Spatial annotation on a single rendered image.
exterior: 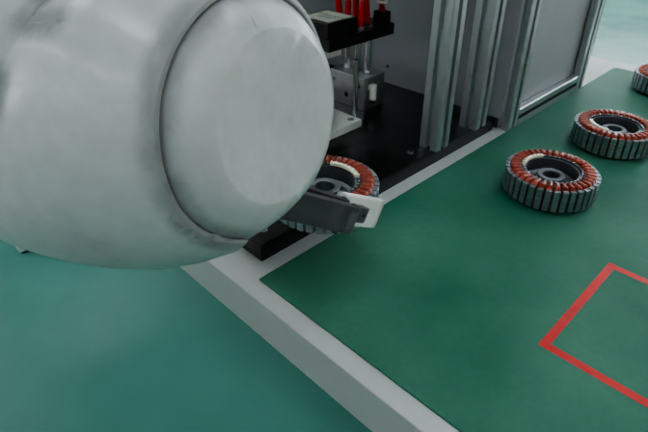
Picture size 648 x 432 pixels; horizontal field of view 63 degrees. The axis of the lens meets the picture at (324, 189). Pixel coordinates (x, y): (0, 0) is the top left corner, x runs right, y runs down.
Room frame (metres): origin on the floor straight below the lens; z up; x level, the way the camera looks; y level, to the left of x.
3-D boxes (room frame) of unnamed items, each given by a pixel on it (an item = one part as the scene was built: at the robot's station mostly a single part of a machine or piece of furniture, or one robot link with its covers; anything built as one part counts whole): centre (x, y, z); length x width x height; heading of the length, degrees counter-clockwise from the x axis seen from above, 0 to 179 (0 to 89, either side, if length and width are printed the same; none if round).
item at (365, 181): (0.47, 0.00, 0.82); 0.11 x 0.11 x 0.04
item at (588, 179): (0.58, -0.29, 0.77); 0.11 x 0.11 x 0.04
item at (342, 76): (0.84, -0.05, 0.80); 0.08 x 0.05 x 0.06; 45
